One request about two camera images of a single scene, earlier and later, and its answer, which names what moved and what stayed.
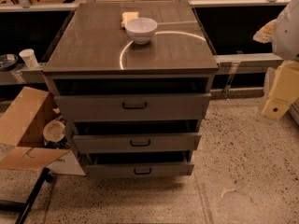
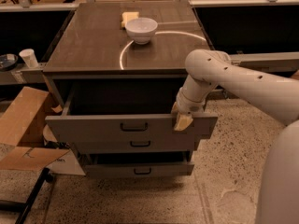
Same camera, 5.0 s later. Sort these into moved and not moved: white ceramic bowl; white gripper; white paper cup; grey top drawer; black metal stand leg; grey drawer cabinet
Moved: grey top drawer; white gripper
Not moved: black metal stand leg; white paper cup; white ceramic bowl; grey drawer cabinet
